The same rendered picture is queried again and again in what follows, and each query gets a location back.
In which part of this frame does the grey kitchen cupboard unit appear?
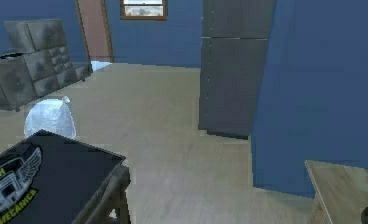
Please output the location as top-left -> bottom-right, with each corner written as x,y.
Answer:
0,18 -> 94,112

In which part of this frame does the brown room door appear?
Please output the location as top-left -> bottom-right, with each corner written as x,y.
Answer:
74,0 -> 115,64

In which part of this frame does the dark grey fridge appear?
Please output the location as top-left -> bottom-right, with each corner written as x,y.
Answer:
198,0 -> 277,141

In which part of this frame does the black table with emblem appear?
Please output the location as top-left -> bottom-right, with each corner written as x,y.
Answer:
0,129 -> 132,224

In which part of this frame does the brown framed window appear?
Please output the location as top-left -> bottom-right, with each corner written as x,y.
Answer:
119,0 -> 168,22

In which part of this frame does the pale wooden table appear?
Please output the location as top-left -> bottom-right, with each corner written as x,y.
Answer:
304,159 -> 368,224

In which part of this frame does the white plastic bin bag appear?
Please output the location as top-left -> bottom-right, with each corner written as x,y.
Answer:
23,95 -> 77,140

